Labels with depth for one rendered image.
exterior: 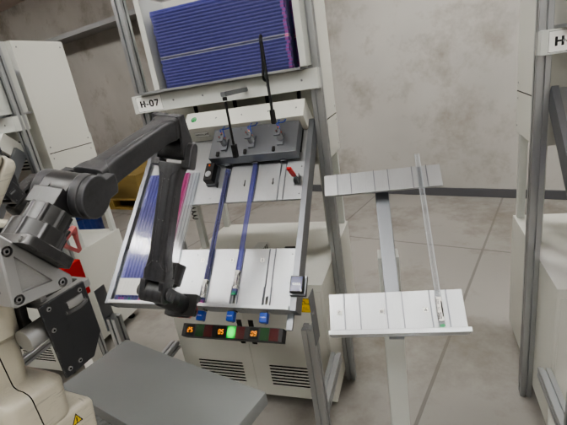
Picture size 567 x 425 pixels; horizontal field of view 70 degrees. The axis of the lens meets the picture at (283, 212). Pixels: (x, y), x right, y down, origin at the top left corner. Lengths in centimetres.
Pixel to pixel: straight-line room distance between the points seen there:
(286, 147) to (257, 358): 91
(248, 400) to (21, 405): 51
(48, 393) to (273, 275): 67
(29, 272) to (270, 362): 127
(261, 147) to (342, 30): 306
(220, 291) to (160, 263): 31
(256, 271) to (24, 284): 76
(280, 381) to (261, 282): 68
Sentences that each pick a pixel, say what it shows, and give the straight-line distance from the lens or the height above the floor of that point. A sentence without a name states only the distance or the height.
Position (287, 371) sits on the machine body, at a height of 20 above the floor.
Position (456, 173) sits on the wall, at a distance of 424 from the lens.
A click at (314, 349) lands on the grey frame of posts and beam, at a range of 131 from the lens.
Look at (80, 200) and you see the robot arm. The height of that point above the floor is 123.
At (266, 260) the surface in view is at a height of 82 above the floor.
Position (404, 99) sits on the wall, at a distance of 421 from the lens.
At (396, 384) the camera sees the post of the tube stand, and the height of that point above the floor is 37.
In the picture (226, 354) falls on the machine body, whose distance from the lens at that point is 189.
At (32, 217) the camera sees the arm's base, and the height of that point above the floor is 123.
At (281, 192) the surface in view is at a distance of 140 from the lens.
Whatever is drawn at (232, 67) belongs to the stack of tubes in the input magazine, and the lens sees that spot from 155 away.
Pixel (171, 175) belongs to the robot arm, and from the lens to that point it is 107.
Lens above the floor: 138
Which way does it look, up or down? 19 degrees down
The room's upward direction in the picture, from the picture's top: 9 degrees counter-clockwise
